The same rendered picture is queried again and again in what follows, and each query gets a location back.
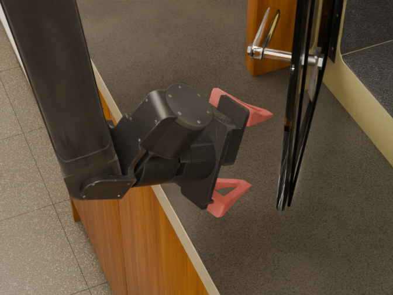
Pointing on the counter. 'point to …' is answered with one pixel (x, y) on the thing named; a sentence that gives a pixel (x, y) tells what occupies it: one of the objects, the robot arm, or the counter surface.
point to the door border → (297, 101)
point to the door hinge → (335, 29)
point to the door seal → (303, 99)
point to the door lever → (265, 28)
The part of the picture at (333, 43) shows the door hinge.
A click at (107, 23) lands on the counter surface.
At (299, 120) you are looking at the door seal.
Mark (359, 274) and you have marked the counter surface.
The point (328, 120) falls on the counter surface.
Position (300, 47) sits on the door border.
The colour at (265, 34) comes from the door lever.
